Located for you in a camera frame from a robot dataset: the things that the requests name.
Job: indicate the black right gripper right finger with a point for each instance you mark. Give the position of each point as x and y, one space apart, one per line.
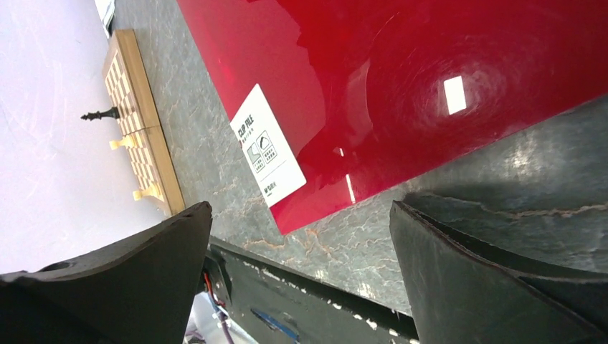
464 290

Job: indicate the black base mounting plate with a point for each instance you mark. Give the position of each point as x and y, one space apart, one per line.
276 305

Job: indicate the red clip file folder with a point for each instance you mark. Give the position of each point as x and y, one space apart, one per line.
333 102

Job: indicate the black chess piece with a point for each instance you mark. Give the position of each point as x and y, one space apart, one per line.
113 113

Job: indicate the wooden chessboard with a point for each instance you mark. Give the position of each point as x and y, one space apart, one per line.
127 85

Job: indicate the cream chess piece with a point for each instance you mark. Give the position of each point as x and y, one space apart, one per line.
127 141
152 190

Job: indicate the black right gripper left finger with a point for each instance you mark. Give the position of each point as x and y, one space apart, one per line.
137 290

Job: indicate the printed white paper sheets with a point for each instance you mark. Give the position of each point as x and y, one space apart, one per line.
106 12

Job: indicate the cream chess piece upper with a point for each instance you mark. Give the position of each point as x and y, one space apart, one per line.
127 141

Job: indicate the cream chess piece lower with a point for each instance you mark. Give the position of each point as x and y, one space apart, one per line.
152 190

